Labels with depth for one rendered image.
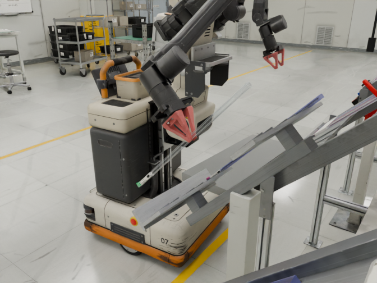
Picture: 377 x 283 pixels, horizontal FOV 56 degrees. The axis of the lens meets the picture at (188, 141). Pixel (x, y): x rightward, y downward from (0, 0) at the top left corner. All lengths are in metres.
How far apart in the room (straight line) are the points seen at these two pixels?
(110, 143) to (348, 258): 1.57
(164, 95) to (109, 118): 0.92
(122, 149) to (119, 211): 0.36
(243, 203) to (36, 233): 1.64
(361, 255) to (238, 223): 0.67
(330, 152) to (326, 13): 9.19
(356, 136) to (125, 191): 1.18
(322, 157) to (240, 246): 0.38
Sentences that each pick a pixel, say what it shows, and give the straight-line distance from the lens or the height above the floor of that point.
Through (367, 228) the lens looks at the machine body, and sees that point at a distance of 1.29.
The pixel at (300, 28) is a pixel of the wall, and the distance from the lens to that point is 10.46.
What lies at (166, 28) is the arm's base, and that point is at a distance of 1.47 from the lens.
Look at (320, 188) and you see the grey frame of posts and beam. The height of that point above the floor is 0.36.
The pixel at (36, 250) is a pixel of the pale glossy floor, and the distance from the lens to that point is 2.22.
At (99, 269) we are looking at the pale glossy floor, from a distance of 1.99.
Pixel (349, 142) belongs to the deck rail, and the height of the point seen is 0.91.
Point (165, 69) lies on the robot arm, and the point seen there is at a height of 1.15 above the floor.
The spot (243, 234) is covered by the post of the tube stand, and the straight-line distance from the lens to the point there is 0.98.
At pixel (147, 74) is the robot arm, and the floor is 1.13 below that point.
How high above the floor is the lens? 1.31
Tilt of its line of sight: 22 degrees down
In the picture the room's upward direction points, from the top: straight up
